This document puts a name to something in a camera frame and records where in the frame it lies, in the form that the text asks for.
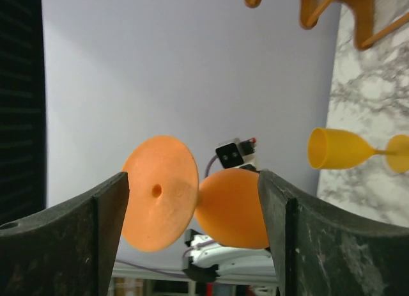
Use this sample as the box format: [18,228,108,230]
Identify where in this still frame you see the yellow wine glass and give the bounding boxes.
[307,128,408,173]

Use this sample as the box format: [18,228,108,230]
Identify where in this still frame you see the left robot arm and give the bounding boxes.
[182,229,275,284]

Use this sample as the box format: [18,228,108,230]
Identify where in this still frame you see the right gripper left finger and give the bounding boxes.
[1,173,129,295]

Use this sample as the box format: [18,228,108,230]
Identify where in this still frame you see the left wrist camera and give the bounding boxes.
[215,137,258,171]

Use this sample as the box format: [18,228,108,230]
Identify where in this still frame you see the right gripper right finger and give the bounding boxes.
[258,170,408,296]

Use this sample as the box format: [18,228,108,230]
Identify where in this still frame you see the wooden shelf rack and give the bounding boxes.
[244,0,409,51]

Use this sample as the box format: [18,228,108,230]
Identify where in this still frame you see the orange wine glass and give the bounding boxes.
[121,136,269,252]

